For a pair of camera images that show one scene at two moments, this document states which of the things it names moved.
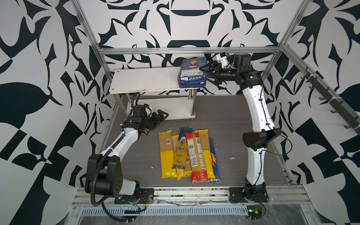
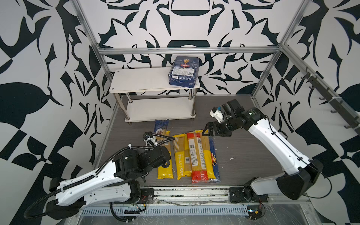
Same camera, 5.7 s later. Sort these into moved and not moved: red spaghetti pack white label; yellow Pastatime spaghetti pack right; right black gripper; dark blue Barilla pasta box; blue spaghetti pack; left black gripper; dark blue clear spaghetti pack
Moved: right black gripper; dark blue clear spaghetti pack; dark blue Barilla pasta box; left black gripper
Not moved: blue spaghetti pack; yellow Pastatime spaghetti pack right; red spaghetti pack white label
